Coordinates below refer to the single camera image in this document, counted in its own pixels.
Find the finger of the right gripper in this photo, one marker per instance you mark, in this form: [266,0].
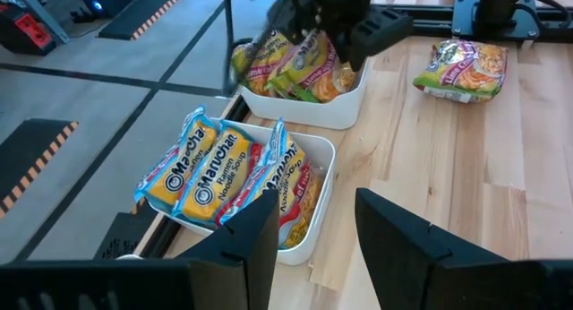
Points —
[380,37]
[288,14]

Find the blue beef ramen pack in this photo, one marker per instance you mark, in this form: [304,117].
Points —
[179,171]
[219,175]
[291,184]

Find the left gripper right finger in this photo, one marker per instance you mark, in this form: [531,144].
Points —
[447,278]

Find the red and black equipment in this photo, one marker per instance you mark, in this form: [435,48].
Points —
[33,30]

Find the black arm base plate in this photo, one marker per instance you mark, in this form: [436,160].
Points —
[550,32]

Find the grey metal leg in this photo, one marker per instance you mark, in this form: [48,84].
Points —
[45,16]

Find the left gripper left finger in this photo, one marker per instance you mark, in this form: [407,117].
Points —
[201,283]

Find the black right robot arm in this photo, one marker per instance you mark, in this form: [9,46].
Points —
[501,5]

